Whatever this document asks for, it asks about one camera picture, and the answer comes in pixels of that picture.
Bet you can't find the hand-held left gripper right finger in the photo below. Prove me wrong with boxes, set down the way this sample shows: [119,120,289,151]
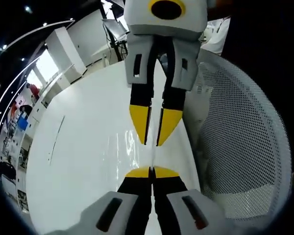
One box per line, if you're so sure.
[153,166,228,235]

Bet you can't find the white mesh office chair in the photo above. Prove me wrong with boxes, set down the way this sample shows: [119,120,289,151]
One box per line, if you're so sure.
[183,48,293,221]

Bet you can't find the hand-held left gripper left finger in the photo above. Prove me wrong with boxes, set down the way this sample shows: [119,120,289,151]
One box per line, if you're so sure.
[88,166,152,235]

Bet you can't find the desk monitor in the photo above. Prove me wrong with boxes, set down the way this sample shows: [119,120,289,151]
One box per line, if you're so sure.
[103,18,131,40]

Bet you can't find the clear plastic food packaging bag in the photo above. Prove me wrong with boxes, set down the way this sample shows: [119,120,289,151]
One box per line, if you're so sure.
[112,127,162,188]

